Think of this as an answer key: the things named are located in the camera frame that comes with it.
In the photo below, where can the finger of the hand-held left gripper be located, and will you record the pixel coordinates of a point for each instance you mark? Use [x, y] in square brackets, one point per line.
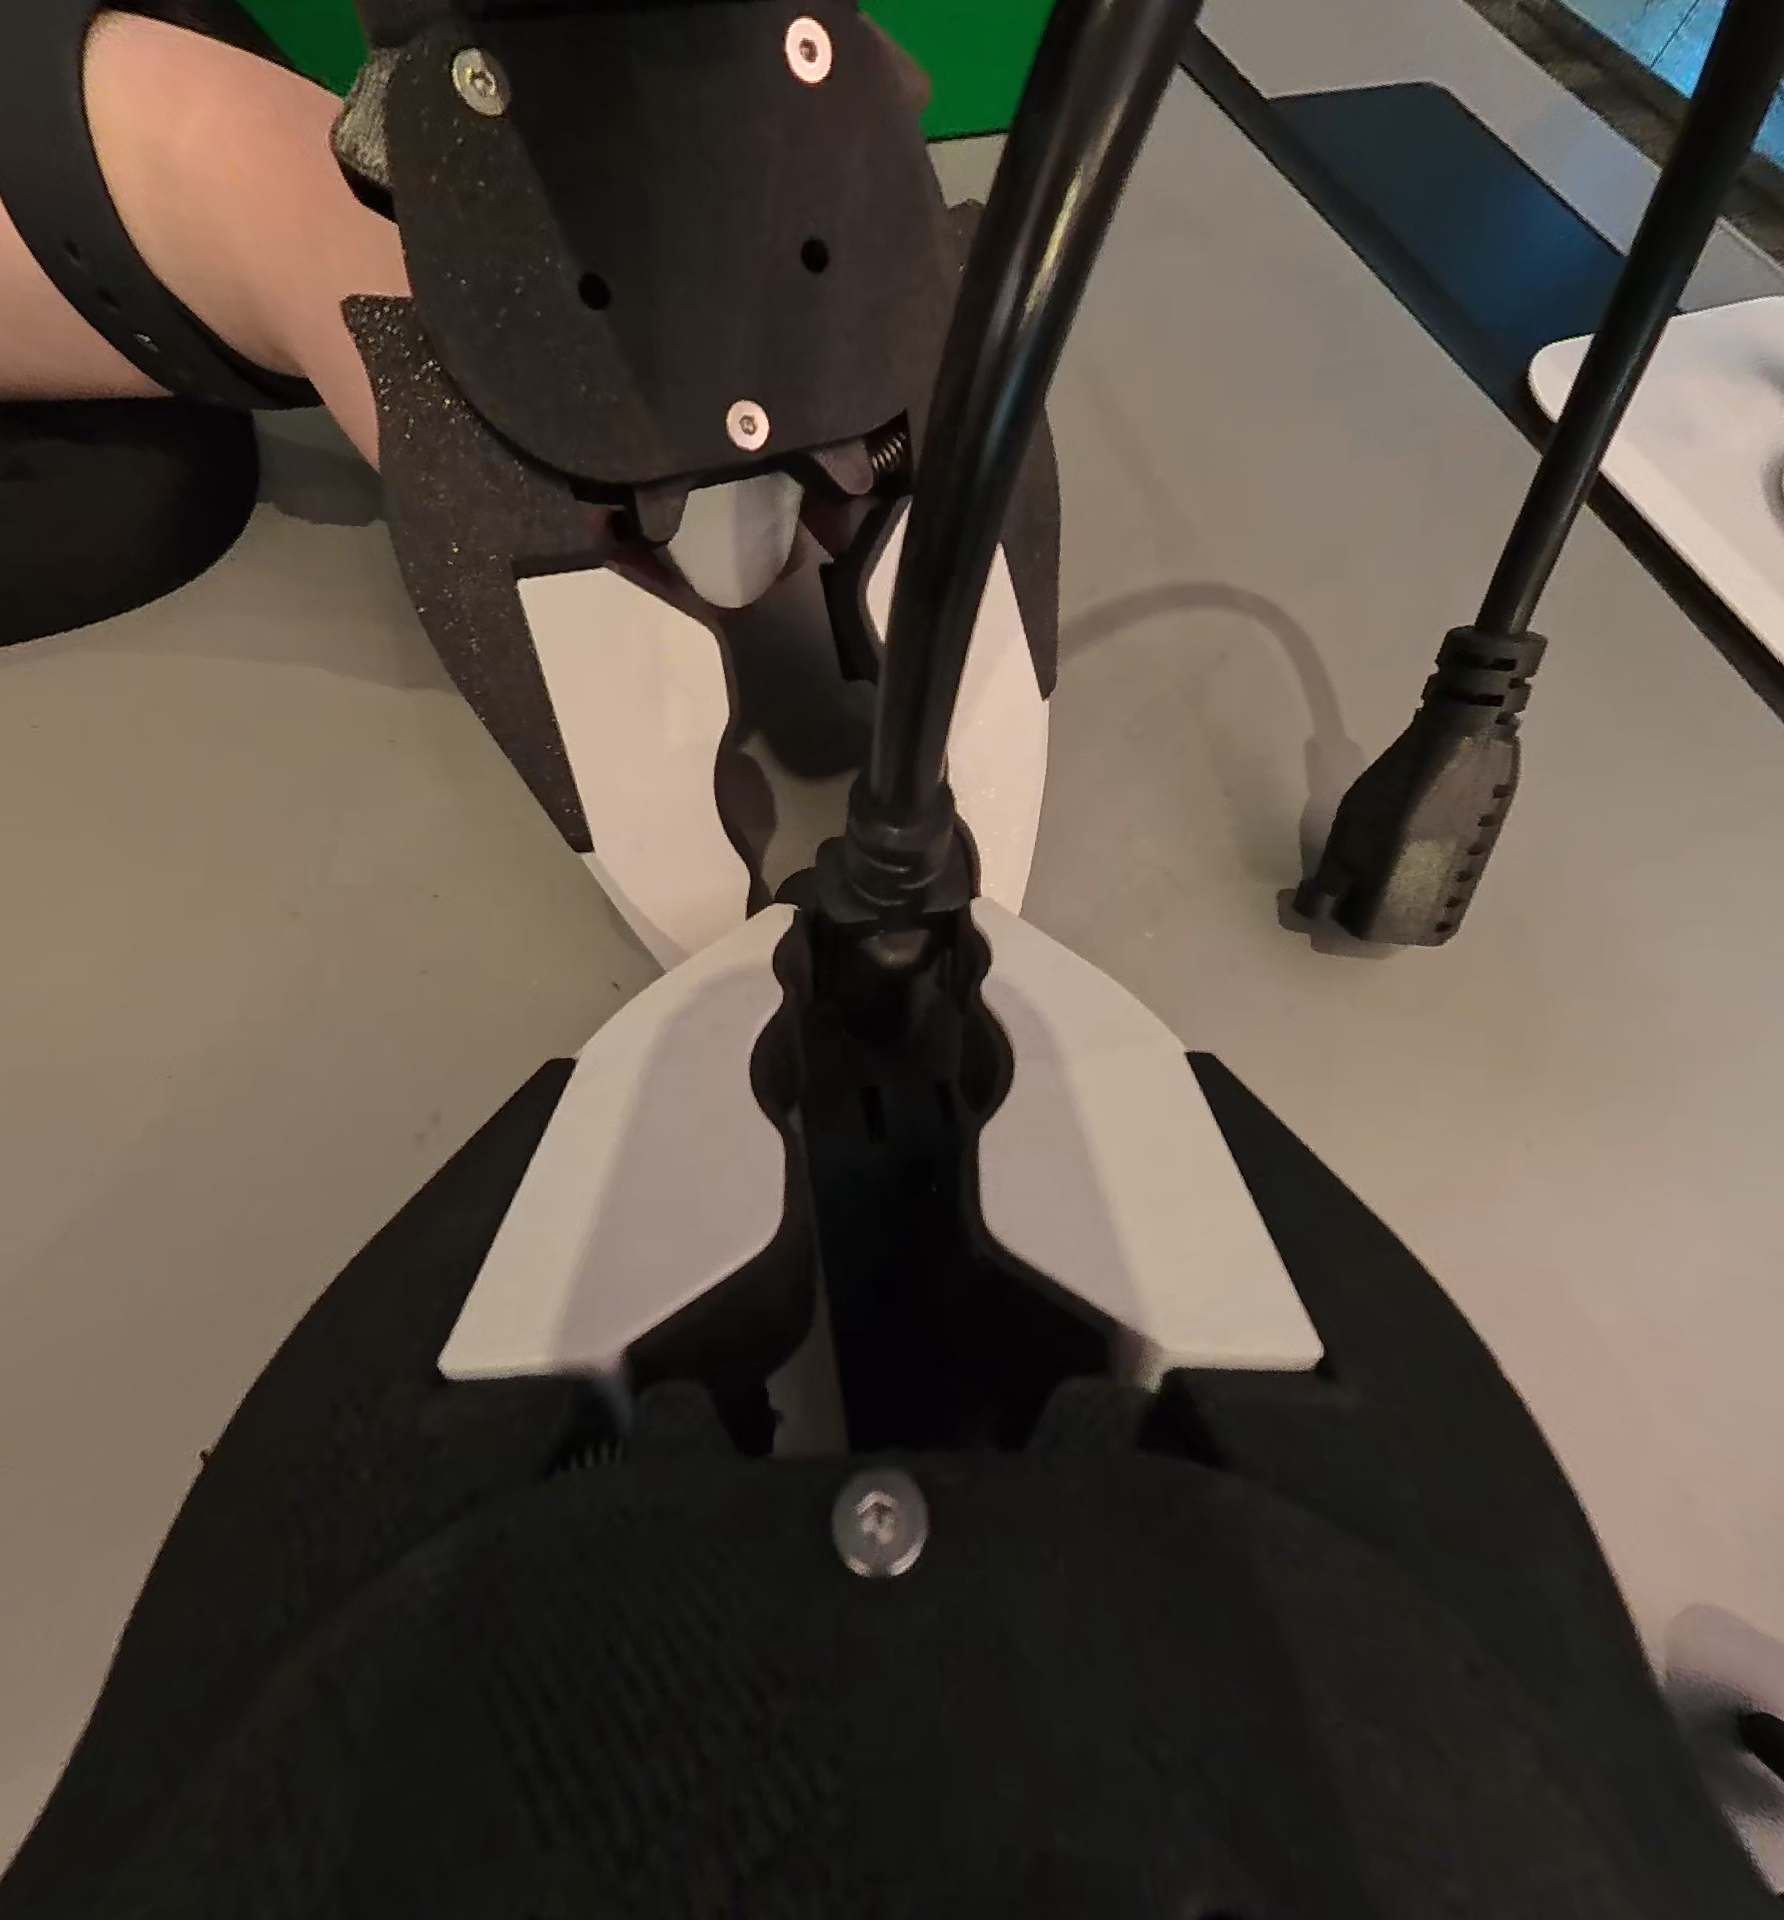
[1003, 748]
[620, 748]

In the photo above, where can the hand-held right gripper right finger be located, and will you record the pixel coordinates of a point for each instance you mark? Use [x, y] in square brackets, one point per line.
[1134, 1187]

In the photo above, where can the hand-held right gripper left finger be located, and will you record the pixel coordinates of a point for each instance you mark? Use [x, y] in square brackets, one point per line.
[638, 1187]

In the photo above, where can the black power strip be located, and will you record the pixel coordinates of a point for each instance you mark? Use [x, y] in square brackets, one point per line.
[890, 1274]

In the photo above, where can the person's left hand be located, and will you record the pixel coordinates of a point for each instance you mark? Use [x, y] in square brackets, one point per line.
[265, 209]

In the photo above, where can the green plastic bin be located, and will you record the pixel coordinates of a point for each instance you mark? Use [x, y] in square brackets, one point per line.
[967, 60]

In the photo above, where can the black wristband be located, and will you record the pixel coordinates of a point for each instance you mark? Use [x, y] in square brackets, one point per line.
[69, 226]

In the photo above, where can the black bumpy wrist rest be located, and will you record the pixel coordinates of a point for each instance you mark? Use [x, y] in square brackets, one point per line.
[69, 510]

